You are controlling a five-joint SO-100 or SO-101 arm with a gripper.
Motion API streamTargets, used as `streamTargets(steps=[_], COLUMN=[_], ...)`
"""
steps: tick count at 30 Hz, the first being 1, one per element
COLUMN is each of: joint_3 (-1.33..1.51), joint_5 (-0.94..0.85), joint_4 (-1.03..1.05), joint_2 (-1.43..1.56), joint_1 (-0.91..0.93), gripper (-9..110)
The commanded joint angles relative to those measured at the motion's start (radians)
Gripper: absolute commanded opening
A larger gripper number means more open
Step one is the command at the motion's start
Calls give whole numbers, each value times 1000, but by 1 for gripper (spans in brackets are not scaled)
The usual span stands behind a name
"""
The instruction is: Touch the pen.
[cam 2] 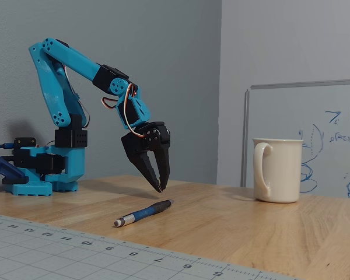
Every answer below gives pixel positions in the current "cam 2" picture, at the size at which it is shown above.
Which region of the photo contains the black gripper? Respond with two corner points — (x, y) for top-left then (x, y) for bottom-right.
(121, 121), (172, 194)

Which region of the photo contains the blue pen with grey grip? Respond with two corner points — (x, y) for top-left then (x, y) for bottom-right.
(114, 199), (175, 228)

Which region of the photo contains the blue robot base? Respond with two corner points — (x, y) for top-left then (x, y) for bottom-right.
(3, 145), (80, 197)

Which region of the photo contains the cream ceramic mug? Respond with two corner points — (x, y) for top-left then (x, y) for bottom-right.
(252, 138), (305, 204)

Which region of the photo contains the black motor controller board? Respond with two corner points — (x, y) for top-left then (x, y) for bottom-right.
(12, 137), (37, 153)

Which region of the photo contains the whiteboard with blue writing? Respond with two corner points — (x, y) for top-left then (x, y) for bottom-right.
(240, 78), (350, 201)

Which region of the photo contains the grey cutting mat with ruler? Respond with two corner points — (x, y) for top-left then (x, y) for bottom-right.
(0, 212), (299, 280)

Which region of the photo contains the dark blue table clamp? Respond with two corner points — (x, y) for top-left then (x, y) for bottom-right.
(0, 154), (29, 185)

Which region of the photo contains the wrist servo cable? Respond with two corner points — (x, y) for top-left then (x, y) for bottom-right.
(101, 83), (147, 138)

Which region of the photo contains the shoulder servo cable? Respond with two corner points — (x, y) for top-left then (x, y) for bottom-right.
(62, 64), (91, 129)

